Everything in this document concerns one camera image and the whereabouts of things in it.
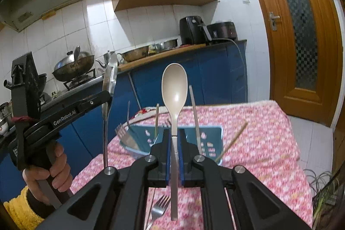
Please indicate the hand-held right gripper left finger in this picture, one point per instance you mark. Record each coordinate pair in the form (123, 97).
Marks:
(168, 154)

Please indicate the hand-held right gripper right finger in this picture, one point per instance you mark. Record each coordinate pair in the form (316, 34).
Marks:
(182, 160)

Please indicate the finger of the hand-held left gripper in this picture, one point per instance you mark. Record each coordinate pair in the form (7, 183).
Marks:
(97, 100)

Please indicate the metal spoon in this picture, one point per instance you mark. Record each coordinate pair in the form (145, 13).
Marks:
(111, 76)

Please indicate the light blue utensil basket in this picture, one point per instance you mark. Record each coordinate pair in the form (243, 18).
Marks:
(137, 135)

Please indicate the wooden chopstick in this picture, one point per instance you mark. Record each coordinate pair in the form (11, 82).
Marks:
(156, 116)
(237, 135)

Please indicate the beige plastic spoon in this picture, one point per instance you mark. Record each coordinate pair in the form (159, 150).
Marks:
(174, 84)

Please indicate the person's left hand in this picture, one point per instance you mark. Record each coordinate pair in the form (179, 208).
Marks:
(61, 168)

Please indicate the metal pot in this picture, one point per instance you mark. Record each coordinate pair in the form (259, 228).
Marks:
(5, 111)

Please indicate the black frying pan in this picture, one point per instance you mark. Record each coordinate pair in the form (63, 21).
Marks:
(42, 81)

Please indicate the gas stove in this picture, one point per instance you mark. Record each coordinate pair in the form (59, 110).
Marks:
(80, 81)

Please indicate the thin grey rod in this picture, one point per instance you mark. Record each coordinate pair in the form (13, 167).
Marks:
(134, 91)

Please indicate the wok with metal lid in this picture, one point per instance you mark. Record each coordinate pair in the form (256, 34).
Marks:
(72, 65)

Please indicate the metal kettle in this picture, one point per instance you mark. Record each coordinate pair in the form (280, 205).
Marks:
(105, 57)

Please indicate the grey metal utensil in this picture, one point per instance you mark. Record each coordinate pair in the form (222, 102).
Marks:
(194, 116)

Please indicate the metal fork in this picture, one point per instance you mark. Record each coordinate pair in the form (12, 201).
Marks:
(160, 207)
(126, 135)

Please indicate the metal colander basin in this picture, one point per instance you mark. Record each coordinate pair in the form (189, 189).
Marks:
(134, 54)

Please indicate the pink floral tablecloth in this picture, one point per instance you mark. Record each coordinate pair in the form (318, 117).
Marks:
(264, 178)

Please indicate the metal bowl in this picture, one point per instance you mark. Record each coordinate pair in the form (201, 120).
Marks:
(168, 44)

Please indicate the blue base cabinets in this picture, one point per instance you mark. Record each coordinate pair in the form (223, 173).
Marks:
(215, 71)

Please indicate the black air fryer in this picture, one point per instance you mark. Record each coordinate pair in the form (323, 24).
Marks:
(190, 30)

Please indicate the wooden door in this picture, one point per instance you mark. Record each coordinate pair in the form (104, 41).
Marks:
(264, 57)

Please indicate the black rice cooker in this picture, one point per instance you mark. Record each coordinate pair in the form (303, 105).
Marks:
(223, 30)

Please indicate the green potted plant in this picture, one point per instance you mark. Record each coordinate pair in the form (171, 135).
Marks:
(320, 200)

